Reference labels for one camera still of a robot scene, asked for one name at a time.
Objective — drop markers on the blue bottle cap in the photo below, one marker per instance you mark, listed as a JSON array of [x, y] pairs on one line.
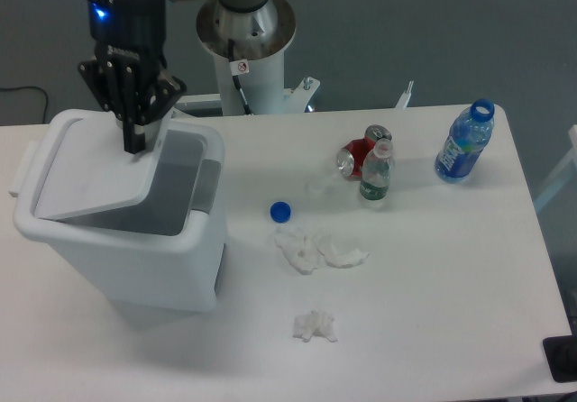
[[280, 212]]

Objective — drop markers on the white trash can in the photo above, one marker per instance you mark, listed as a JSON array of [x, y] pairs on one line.
[[146, 228]]

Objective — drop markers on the crushed red soda can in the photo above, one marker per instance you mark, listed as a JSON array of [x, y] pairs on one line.
[[349, 158]]

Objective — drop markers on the white frame at right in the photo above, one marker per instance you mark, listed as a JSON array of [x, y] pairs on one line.
[[559, 177]]

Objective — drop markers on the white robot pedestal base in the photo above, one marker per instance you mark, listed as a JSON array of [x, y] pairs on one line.
[[252, 87]]

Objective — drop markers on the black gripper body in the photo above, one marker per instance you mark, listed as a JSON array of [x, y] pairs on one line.
[[130, 25]]

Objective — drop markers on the clear green-label bottle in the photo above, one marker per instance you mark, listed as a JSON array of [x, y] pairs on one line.
[[376, 170]]

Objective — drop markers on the small crumpled white tissue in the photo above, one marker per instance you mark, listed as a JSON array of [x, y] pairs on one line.
[[314, 323]]

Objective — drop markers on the black device at edge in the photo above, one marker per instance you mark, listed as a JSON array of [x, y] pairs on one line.
[[560, 352]]

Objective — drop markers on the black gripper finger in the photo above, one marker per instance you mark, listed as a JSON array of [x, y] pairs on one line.
[[113, 83], [156, 98]]

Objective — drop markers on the blue plastic bottle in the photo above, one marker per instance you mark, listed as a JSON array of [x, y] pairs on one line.
[[468, 136]]

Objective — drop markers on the clear white bottle cap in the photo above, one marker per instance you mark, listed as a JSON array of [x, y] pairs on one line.
[[317, 186]]

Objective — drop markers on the large crumpled white tissue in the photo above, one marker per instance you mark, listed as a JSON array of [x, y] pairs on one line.
[[307, 251]]

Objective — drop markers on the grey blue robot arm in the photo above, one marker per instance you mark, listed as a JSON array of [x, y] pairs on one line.
[[230, 29]]

